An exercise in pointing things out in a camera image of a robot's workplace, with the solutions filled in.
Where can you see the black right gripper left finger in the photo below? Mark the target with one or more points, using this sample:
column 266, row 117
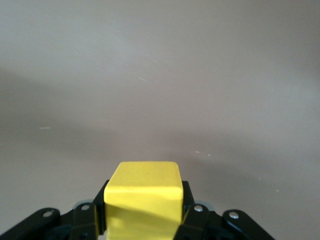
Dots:
column 85, row 217

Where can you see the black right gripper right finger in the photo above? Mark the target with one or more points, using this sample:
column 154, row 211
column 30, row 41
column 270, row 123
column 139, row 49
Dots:
column 200, row 222

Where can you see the yellow wooden block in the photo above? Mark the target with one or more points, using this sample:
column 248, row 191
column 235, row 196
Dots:
column 142, row 190

